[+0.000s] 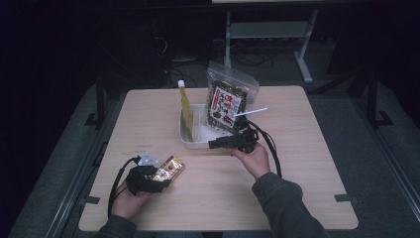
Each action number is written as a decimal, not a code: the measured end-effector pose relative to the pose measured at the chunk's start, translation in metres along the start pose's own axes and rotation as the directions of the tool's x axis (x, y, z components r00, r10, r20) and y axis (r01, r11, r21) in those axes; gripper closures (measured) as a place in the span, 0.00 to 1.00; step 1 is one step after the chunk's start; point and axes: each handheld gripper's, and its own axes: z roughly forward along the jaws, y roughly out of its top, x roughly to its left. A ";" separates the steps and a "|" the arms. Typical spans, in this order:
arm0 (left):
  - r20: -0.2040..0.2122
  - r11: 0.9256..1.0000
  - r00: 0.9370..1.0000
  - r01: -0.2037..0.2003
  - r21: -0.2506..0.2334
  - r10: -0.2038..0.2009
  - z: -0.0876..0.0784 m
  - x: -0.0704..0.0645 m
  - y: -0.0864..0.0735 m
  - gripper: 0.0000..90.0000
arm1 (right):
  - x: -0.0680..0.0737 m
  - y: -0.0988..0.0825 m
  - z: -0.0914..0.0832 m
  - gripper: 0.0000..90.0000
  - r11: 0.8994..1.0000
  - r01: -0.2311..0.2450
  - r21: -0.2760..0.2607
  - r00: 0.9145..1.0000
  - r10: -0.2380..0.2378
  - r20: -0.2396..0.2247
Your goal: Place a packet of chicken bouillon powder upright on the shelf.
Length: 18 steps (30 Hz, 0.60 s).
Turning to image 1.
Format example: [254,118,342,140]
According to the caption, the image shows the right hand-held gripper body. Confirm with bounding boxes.
[231,105,269,155]

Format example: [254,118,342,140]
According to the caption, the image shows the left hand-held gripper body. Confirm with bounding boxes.
[125,151,160,196]

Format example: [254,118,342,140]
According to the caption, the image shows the white plastic tray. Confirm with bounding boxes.
[178,103,234,150]

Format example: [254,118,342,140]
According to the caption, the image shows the brown gold snack packet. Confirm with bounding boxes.
[152,155,186,186]

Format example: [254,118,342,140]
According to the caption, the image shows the clear dried seaweed packet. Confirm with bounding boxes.
[205,59,261,133]

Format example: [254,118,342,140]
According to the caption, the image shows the yellow green snack packet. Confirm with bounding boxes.
[177,79,196,144]

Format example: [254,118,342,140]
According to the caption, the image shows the person's right hand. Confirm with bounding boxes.
[229,143,271,181]

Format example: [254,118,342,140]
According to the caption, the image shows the person's left hand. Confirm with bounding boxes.
[111,179,155,220]

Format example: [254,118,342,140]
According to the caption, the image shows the black metal stand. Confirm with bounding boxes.
[365,67,394,129]

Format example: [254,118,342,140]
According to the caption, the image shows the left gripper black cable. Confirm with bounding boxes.
[107,156,142,219]

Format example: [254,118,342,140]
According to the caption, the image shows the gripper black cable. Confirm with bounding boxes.
[247,120,284,179]
[107,156,142,219]

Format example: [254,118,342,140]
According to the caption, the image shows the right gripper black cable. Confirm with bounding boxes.
[247,120,284,179]

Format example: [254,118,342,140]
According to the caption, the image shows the black table edge bracket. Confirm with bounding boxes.
[78,195,101,205]
[333,193,361,204]

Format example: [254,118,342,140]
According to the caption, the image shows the black floor cables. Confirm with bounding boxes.
[152,33,275,88]

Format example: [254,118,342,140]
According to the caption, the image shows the white metal desk frame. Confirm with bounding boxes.
[223,9,320,84]

